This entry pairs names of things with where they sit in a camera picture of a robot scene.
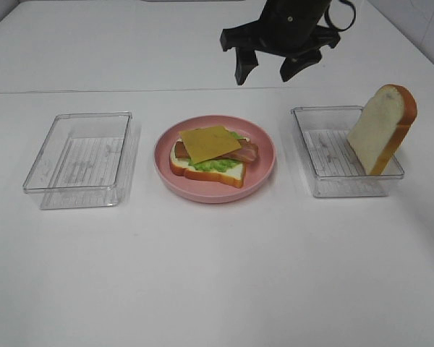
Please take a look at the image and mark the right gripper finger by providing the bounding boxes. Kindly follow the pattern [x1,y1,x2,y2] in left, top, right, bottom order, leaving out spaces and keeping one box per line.
[280,49,322,82]
[234,47,258,85]

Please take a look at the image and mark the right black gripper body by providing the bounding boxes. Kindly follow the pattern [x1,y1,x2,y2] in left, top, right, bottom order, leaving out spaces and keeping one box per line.
[220,0,340,56]

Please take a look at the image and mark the yellow cheese slice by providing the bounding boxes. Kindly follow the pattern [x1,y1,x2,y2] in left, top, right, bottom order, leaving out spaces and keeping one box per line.
[179,125,242,163]

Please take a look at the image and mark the green lettuce leaf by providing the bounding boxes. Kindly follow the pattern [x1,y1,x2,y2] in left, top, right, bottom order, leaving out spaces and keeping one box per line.
[171,126,258,175]

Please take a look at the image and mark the bread slice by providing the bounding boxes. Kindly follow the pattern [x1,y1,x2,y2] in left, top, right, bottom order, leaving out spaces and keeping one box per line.
[169,144,247,188]
[346,84,417,176]

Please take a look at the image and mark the brown bacon strip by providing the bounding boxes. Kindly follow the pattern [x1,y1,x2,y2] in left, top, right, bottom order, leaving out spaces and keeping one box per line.
[174,141,190,159]

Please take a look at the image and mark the right clear plastic tray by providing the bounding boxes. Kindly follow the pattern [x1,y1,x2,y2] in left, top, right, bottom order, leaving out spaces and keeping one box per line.
[291,106,404,198]

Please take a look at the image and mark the clear plastic tray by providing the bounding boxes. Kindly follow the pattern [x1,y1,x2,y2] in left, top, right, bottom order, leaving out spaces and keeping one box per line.
[291,106,404,198]
[22,112,139,210]

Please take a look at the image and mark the pink round plate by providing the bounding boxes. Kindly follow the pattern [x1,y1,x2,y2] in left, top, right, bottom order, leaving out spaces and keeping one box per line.
[154,115,276,203]

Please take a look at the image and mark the left clear plastic tray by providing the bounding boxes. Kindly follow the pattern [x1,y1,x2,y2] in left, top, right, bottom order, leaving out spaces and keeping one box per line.
[22,112,139,210]

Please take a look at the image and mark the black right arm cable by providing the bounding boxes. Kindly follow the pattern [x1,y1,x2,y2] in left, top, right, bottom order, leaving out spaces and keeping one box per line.
[323,0,357,33]

